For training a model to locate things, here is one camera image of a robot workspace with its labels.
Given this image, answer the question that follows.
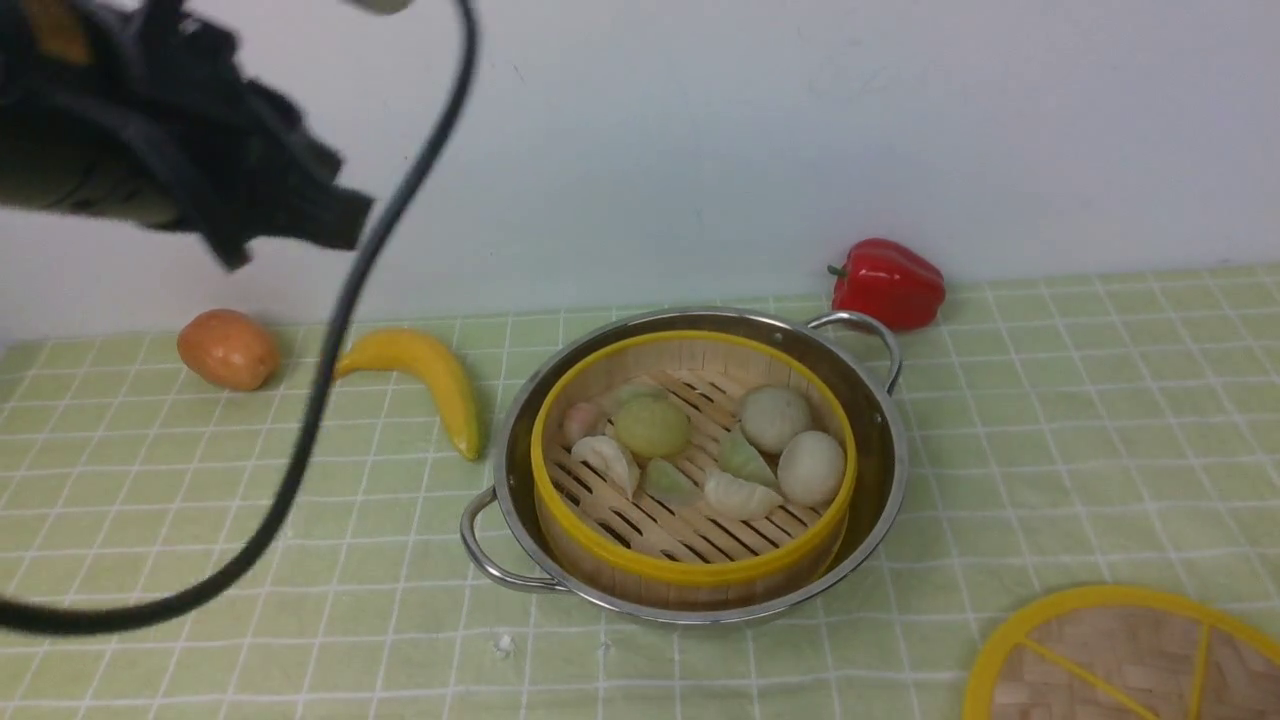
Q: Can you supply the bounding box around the white pleated dumpling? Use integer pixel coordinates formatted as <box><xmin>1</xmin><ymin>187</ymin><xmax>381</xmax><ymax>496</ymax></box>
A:
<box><xmin>570</xmin><ymin>436</ymin><xmax>643</xmax><ymax>498</ymax></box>

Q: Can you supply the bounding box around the pink small bun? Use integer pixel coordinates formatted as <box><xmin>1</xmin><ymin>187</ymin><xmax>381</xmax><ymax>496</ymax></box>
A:
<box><xmin>561</xmin><ymin>401</ymin><xmax>608</xmax><ymax>447</ymax></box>

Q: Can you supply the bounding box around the pale green dumpling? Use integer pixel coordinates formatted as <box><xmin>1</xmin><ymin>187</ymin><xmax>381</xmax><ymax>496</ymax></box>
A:
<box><xmin>641</xmin><ymin>457</ymin><xmax>701</xmax><ymax>507</ymax></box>
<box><xmin>717</xmin><ymin>425</ymin><xmax>780</xmax><ymax>489</ymax></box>

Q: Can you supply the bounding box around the green checked tablecloth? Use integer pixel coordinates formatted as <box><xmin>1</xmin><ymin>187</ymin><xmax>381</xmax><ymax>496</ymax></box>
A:
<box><xmin>1</xmin><ymin>266</ymin><xmax>1279</xmax><ymax>719</ymax></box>

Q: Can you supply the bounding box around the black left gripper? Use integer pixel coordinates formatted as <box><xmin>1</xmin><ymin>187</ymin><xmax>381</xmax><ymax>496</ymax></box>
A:
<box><xmin>131</xmin><ymin>1</ymin><xmax>372</xmax><ymax>270</ymax></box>

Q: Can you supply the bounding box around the yellow banana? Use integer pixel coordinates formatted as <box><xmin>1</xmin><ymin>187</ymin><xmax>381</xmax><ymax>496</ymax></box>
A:
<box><xmin>332</xmin><ymin>328</ymin><xmax>485</xmax><ymax>462</ymax></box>

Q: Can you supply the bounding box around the white folded dumpling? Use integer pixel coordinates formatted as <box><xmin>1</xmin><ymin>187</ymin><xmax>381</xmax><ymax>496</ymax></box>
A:
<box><xmin>703</xmin><ymin>470</ymin><xmax>785</xmax><ymax>521</ymax></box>

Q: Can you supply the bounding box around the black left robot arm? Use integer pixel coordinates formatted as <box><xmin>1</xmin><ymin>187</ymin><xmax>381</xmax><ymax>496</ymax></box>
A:
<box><xmin>1</xmin><ymin>1</ymin><xmax>372</xmax><ymax>272</ymax></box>

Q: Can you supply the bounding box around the yellow rimmed woven steamer lid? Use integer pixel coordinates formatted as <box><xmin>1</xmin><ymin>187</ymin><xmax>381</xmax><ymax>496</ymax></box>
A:
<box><xmin>963</xmin><ymin>584</ymin><xmax>1279</xmax><ymax>719</ymax></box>

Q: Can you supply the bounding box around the stainless steel two-handled pot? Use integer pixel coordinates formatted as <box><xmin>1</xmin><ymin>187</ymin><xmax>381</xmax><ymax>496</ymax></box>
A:
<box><xmin>460</xmin><ymin>306</ymin><xmax>908</xmax><ymax>626</ymax></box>

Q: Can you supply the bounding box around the white round bun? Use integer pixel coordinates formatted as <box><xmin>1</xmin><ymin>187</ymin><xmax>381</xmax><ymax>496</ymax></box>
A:
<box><xmin>776</xmin><ymin>430</ymin><xmax>846</xmax><ymax>507</ymax></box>
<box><xmin>739</xmin><ymin>386</ymin><xmax>814</xmax><ymax>455</ymax></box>

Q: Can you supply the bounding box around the yellow rimmed bamboo steamer basket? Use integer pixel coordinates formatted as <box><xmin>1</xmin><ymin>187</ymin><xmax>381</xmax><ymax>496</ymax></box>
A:
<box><xmin>530</xmin><ymin>331</ymin><xmax>858</xmax><ymax>611</ymax></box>

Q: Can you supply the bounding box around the red bell pepper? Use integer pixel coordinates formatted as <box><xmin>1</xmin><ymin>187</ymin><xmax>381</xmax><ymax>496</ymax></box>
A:
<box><xmin>827</xmin><ymin>238</ymin><xmax>947</xmax><ymax>333</ymax></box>

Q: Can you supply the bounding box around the yellow-green round bun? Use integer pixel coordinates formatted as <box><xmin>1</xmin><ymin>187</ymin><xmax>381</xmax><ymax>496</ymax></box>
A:
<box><xmin>612</xmin><ymin>396</ymin><xmax>692</xmax><ymax>457</ymax></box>

